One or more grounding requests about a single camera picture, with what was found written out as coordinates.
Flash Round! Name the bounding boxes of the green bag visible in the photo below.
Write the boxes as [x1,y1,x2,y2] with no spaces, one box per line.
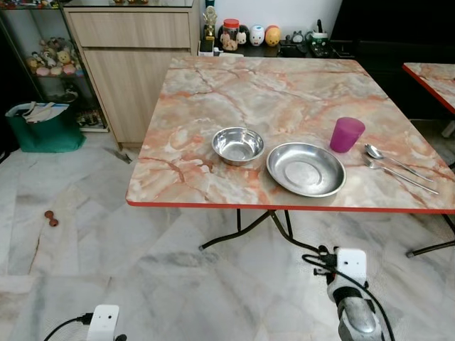
[6,102,87,153]

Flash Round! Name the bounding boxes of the small steel bowl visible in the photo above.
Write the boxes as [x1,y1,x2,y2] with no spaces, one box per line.
[212,127,265,166]

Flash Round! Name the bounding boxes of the yellow plush bear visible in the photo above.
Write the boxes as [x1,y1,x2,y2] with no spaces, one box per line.
[57,48,77,72]

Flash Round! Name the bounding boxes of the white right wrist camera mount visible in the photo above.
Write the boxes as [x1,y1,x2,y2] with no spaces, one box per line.
[333,247,368,287]

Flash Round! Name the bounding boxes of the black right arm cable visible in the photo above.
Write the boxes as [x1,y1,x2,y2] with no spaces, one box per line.
[302,252,396,341]

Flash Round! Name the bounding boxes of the black television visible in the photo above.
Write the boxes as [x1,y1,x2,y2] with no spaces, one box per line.
[331,0,455,43]

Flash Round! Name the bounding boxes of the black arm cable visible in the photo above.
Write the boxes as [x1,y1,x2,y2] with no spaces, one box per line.
[43,315,95,341]
[302,252,396,341]

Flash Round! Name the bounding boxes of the steel spoon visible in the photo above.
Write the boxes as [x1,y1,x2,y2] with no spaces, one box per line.
[364,144,433,183]

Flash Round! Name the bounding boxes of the gold trophy figurine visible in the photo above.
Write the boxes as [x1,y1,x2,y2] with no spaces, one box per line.
[201,6,218,43]

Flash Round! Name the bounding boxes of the steel fork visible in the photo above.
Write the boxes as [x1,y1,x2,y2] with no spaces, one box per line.
[363,158,440,195]

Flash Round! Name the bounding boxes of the purple plastic cup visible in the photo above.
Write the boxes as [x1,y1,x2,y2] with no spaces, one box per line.
[330,117,366,153]

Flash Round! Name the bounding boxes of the large steel plate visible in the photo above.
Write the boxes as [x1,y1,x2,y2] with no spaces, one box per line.
[267,142,347,197]

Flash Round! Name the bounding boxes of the white papers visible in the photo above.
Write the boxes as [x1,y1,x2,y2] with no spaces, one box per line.
[21,102,71,124]

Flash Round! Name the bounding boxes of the small white box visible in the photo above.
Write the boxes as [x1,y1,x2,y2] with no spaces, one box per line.
[198,39,216,57]

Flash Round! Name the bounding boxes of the black metal table legs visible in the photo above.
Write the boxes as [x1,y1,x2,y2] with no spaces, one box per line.
[199,209,455,258]

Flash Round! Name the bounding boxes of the glass display shelf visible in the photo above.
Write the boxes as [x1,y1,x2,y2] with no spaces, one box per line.
[0,6,109,134]

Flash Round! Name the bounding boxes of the glass jar red lid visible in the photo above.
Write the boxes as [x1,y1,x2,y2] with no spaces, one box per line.
[219,19,240,52]

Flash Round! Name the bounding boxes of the yellow orange round figurine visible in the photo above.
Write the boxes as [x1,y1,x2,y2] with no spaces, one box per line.
[264,25,282,48]

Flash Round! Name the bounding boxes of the light wooden cabinet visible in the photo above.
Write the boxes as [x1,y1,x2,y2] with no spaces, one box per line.
[63,6,202,147]

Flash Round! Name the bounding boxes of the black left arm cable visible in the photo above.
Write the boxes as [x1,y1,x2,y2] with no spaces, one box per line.
[43,315,95,341]

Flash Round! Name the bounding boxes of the green white mug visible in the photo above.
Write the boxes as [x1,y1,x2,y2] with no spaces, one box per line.
[308,20,332,57]

